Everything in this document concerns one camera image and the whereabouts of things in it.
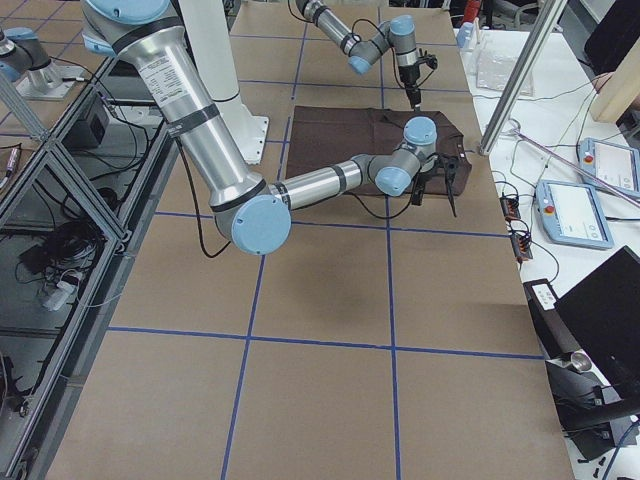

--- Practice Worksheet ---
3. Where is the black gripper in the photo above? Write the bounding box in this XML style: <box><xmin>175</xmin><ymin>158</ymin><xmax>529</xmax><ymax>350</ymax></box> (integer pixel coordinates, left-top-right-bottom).
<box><xmin>412</xmin><ymin>152</ymin><xmax>460</xmax><ymax>217</ymax></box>
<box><xmin>398</xmin><ymin>49</ymin><xmax>438</xmax><ymax>109</ymax></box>

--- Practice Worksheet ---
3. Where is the dark brown t-shirt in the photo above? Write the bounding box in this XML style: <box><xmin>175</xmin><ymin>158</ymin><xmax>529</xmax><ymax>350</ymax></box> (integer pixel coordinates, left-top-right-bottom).
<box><xmin>284</xmin><ymin>106</ymin><xmax>472</xmax><ymax>196</ymax></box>

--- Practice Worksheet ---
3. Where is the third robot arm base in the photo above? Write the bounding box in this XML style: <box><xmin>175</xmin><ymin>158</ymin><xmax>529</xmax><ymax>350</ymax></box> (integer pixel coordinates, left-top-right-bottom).
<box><xmin>1</xmin><ymin>27</ymin><xmax>85</xmax><ymax>101</ymax></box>

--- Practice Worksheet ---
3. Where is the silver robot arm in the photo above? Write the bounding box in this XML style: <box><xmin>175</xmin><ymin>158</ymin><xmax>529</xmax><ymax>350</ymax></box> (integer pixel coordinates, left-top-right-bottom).
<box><xmin>295</xmin><ymin>1</ymin><xmax>438</xmax><ymax>111</ymax></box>
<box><xmin>81</xmin><ymin>1</ymin><xmax>459</xmax><ymax>256</ymax></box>

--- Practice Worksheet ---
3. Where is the upper orange circuit board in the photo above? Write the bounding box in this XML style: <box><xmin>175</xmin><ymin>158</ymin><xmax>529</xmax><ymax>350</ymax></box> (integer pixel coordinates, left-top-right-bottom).
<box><xmin>499</xmin><ymin>195</ymin><xmax>521</xmax><ymax>222</ymax></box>

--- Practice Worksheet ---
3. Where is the clear plastic bag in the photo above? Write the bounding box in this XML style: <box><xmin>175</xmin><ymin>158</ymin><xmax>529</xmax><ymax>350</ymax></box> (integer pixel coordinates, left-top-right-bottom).
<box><xmin>476</xmin><ymin>50</ymin><xmax>518</xmax><ymax>91</ymax></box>

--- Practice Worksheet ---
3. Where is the long metal rod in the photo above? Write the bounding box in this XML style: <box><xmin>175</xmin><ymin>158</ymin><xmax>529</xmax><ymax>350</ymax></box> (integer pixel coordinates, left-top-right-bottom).
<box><xmin>499</xmin><ymin>123</ymin><xmax>639</xmax><ymax>208</ymax></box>

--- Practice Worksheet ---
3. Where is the lower teach pendant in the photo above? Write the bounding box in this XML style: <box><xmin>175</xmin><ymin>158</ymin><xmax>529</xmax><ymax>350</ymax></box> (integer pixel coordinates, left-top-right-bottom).
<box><xmin>535</xmin><ymin>180</ymin><xmax>614</xmax><ymax>250</ymax></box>

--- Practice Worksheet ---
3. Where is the teach pendant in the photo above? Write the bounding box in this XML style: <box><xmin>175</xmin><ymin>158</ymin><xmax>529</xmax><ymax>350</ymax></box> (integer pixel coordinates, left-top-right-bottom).
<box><xmin>578</xmin><ymin>138</ymin><xmax>639</xmax><ymax>198</ymax></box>
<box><xmin>535</xmin><ymin>180</ymin><xmax>614</xmax><ymax>250</ymax></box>

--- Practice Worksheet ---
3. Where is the upper teach pendant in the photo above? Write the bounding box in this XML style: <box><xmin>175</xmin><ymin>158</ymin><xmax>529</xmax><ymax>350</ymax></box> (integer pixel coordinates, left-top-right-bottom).
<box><xmin>578</xmin><ymin>138</ymin><xmax>639</xmax><ymax>198</ymax></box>

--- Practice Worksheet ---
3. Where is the black box with label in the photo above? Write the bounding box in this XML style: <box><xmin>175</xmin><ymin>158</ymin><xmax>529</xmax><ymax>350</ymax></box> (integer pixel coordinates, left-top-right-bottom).
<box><xmin>523</xmin><ymin>279</ymin><xmax>581</xmax><ymax>359</ymax></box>

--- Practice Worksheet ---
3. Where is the wooden beam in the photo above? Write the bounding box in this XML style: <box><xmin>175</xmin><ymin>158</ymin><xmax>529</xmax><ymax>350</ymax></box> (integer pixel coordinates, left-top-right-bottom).
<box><xmin>590</xmin><ymin>41</ymin><xmax>640</xmax><ymax>123</ymax></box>

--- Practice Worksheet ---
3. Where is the black monitor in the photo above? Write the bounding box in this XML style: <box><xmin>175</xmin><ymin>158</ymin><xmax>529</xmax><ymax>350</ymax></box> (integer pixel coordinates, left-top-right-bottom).
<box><xmin>556</xmin><ymin>246</ymin><xmax>639</xmax><ymax>398</ymax></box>

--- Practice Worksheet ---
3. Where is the silver metal cup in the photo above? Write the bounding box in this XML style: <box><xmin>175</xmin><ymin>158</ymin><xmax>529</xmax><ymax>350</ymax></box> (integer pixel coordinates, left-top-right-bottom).
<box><xmin>559</xmin><ymin>351</ymin><xmax>593</xmax><ymax>374</ymax></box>

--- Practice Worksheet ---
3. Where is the aluminium frame post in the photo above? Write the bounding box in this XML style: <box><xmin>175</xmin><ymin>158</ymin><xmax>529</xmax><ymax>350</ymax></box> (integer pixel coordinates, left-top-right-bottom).
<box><xmin>479</xmin><ymin>0</ymin><xmax>568</xmax><ymax>156</ymax></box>

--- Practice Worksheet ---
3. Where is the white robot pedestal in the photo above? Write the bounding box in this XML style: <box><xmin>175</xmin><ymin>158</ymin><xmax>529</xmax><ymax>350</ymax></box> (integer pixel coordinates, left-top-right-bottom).
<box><xmin>178</xmin><ymin>0</ymin><xmax>269</xmax><ymax>165</ymax></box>

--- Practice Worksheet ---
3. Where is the black aluminium frame rack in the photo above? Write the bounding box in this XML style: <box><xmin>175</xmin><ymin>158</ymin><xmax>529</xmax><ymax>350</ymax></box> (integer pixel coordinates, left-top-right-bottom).
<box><xmin>1</xmin><ymin>59</ymin><xmax>175</xmax><ymax>479</ymax></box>

